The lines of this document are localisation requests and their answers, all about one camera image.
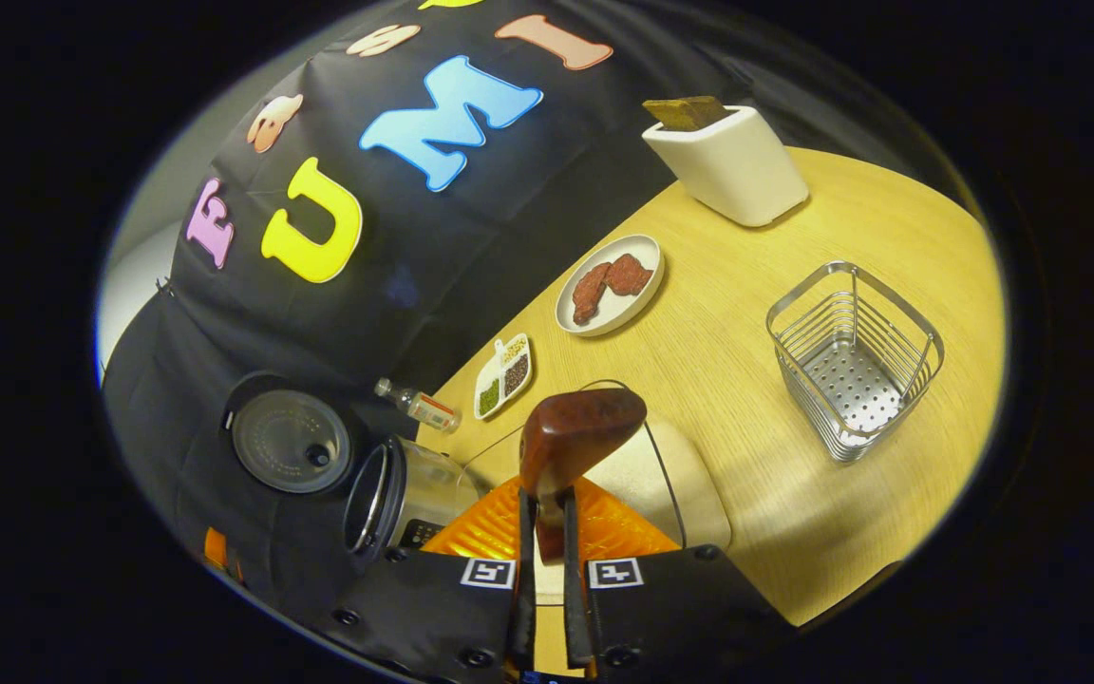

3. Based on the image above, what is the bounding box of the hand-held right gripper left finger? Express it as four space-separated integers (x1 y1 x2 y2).
333 475 538 684

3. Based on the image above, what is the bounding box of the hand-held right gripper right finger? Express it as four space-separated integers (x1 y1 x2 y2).
561 475 795 684

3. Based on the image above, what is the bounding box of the black silver rice cooker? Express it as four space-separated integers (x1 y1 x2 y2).
221 372 489 571

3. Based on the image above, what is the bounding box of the white rice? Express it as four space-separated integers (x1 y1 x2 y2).
585 413 731 552

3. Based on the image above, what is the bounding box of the brown wooden spoon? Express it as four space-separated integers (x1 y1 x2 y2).
519 388 648 563

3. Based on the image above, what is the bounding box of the metal wire chopstick holder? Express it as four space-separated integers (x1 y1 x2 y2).
765 260 946 464

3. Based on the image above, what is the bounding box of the clear rice container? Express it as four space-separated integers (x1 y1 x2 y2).
457 380 733 609

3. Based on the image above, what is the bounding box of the small clear glass bottle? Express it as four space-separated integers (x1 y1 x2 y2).
374 377 462 434

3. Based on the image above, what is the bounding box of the white divided grain dish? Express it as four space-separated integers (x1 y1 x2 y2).
473 332 535 421

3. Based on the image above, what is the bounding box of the red meat piece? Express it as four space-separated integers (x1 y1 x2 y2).
604 253 654 297
572 262 613 326

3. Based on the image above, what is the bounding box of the white round plate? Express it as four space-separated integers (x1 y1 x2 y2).
555 234 666 337

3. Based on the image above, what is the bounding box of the white toaster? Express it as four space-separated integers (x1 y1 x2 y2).
641 103 810 228

